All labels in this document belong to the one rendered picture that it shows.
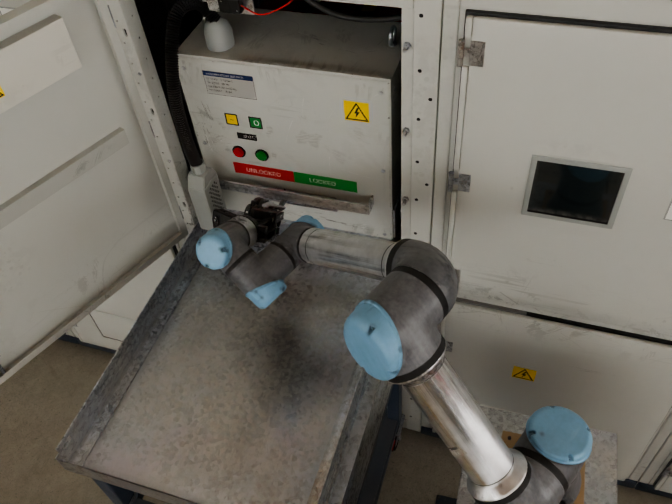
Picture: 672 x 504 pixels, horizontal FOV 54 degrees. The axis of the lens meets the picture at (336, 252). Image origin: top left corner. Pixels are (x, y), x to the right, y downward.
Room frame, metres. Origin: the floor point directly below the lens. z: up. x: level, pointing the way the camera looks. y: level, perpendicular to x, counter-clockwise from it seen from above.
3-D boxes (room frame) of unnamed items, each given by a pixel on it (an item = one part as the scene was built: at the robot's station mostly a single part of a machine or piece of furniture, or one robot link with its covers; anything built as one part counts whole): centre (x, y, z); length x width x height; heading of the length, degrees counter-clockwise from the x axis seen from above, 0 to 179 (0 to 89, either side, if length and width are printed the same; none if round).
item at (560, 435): (0.51, -0.36, 0.96); 0.13 x 0.12 x 0.14; 135
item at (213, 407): (0.84, 0.23, 0.82); 0.68 x 0.62 x 0.06; 157
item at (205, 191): (1.21, 0.30, 1.04); 0.08 x 0.05 x 0.17; 157
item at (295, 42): (1.43, -0.02, 1.15); 0.51 x 0.50 x 0.48; 157
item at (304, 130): (1.20, 0.08, 1.15); 0.48 x 0.01 x 0.48; 67
